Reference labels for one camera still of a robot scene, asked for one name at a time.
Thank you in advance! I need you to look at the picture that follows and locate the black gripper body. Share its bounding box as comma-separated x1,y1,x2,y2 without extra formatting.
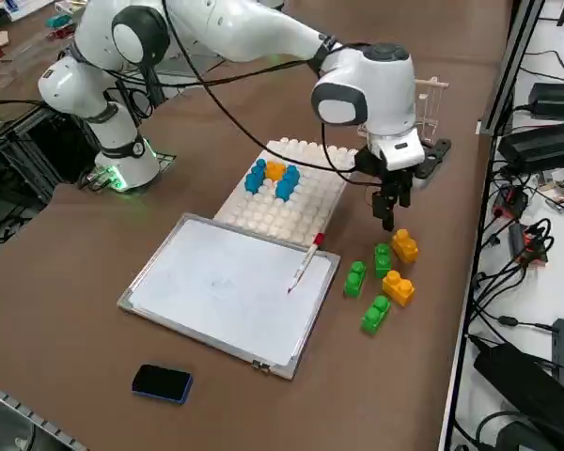
354,146,417,187

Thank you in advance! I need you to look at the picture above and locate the green two-stud block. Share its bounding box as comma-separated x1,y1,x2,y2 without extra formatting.
360,294,392,335
373,242,393,280
342,260,368,300

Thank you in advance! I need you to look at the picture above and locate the blue three-stud block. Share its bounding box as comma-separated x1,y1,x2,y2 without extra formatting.
274,163,303,203
243,158,269,196

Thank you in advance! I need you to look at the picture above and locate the white studded baseplate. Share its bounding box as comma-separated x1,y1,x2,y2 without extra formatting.
213,138,361,246

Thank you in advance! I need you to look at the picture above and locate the red-capped whiteboard pen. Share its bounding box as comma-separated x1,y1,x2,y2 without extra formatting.
287,231,325,296

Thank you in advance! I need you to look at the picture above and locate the yellow block with tag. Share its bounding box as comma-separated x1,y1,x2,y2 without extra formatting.
381,270,416,307

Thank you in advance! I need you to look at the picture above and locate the black and red plug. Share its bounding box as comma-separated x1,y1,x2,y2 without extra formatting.
507,220,556,267
492,185,530,220

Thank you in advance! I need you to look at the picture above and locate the black power adapter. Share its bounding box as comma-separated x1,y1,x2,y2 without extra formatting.
528,82,564,118
472,340,564,451
496,119,564,165

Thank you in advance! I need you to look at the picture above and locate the black and blue eraser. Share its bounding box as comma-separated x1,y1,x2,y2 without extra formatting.
131,364,194,406

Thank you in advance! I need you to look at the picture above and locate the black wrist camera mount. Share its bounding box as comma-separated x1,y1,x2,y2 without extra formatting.
413,137,453,192

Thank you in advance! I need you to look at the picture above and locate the aluminium frame post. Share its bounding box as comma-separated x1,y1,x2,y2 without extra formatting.
478,0,546,137

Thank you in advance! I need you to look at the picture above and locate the black cable with ferrite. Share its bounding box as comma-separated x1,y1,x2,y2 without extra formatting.
467,300,556,333

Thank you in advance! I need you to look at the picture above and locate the whiteboard with metal frame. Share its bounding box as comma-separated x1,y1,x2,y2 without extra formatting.
116,212,342,381

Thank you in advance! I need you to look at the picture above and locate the slotted aluminium rail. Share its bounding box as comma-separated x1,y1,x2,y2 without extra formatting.
0,379,90,451

